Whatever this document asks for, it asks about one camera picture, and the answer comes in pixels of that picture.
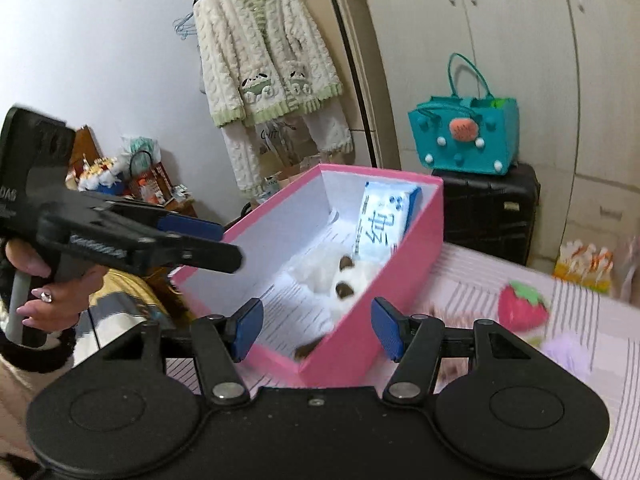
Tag cream fluffy pajama pants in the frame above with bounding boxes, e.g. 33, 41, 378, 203
220, 102, 355, 200

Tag orange gift bag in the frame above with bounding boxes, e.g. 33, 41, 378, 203
131, 162, 171, 206

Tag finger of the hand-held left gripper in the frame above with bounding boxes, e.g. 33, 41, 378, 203
135, 232, 244, 276
102, 199, 224, 242

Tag teal felt handbag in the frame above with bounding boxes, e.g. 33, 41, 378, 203
407, 52, 521, 176

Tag black suitcase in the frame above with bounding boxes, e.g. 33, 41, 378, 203
431, 160, 542, 267

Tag wooden nightstand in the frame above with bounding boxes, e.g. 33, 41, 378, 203
67, 125, 201, 241

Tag person's left hand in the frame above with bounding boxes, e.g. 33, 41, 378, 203
4, 237, 110, 332

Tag black clothes rack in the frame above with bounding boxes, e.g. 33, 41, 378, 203
197, 0, 381, 168

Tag light wood cabinet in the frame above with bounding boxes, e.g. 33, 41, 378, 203
280, 0, 396, 171

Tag purple plush toy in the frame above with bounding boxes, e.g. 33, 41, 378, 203
542, 337, 601, 386

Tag person's left forearm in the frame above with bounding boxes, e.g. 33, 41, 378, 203
0, 327, 78, 376

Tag yellow grey striped cloth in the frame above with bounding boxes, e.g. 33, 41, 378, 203
75, 267, 188, 356

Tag red strawberry plush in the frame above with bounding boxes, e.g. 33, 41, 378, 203
497, 280, 550, 332

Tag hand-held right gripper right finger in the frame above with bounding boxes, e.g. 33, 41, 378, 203
371, 296, 538, 407

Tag blue wire hangers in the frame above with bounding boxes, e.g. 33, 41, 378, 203
173, 10, 201, 41

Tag orange white snack packet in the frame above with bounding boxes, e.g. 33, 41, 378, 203
552, 242, 615, 293

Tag beige three-door wardrobe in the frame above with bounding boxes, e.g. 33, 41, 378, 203
350, 0, 640, 281

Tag white plastic bag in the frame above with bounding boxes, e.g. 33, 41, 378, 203
119, 135, 162, 176

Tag cream fluffy pajama jacket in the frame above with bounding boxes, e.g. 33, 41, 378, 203
192, 0, 345, 128

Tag pink cardboard box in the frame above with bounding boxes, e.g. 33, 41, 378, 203
170, 162, 445, 387

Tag white plush dog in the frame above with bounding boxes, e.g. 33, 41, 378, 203
287, 245, 381, 321

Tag white flower bouquet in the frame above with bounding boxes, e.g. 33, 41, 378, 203
77, 156, 124, 195

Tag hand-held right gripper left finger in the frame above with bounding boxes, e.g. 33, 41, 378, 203
102, 297, 265, 407

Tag brown paper bag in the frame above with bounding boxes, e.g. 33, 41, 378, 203
260, 160, 321, 201

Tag blue wet wipes packet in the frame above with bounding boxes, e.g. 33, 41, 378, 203
352, 181, 421, 261

